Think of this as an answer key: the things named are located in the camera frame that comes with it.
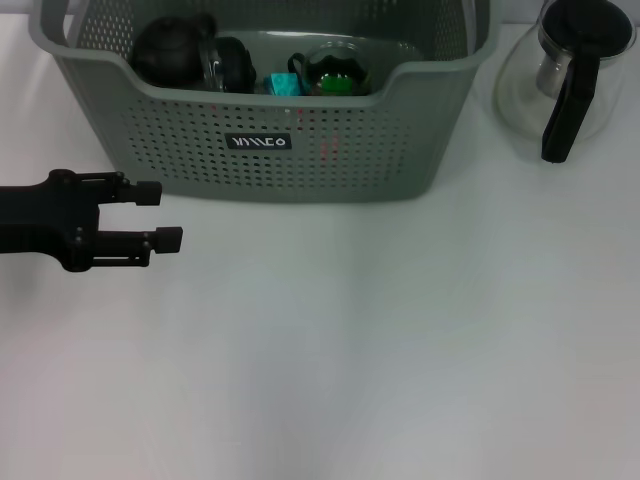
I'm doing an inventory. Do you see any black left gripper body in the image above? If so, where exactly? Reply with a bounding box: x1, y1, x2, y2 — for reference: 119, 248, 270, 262
0, 169, 102, 274

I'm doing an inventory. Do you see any teal square plate brick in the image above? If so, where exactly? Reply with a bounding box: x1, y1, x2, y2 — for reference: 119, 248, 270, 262
269, 73, 304, 97

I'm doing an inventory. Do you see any green building brick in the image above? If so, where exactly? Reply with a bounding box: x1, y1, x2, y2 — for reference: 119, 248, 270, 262
319, 72, 355, 96

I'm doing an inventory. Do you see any grey perforated storage bin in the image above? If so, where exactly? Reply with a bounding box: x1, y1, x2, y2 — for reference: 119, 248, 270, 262
28, 0, 501, 204

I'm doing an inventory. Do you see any dark clay teapot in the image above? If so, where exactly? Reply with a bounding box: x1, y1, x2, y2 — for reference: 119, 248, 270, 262
130, 13, 219, 87

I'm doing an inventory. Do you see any glass pitcher black handle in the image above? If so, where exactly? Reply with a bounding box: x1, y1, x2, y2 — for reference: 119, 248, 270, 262
493, 0, 637, 164

